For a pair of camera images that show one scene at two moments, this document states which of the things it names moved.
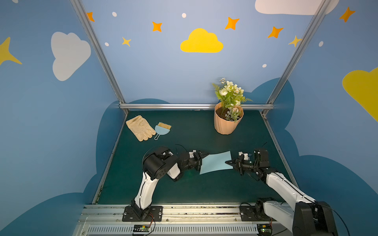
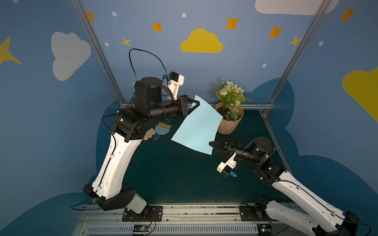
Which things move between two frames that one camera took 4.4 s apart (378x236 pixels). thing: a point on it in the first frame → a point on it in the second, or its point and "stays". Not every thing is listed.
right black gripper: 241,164 → 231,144
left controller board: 141,229 stays
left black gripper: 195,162 → 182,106
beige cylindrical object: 226,119 stays
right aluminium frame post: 310,29 stays
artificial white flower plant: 231,97 stays
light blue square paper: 215,162 → 199,130
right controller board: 265,229 stays
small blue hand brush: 162,129 stays
